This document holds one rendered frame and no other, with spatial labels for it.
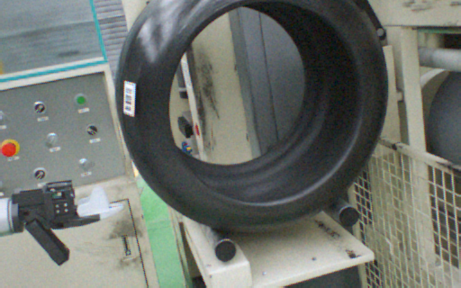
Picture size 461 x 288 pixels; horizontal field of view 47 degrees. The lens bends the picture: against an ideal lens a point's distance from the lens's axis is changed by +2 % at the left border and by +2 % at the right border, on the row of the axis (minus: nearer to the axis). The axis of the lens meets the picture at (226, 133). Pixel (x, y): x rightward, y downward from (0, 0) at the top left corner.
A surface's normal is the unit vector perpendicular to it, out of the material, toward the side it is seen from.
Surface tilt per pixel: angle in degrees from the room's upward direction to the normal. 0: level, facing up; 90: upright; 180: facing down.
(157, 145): 91
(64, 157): 90
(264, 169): 80
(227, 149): 90
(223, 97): 90
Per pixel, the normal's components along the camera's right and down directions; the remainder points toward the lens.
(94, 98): 0.25, 0.20
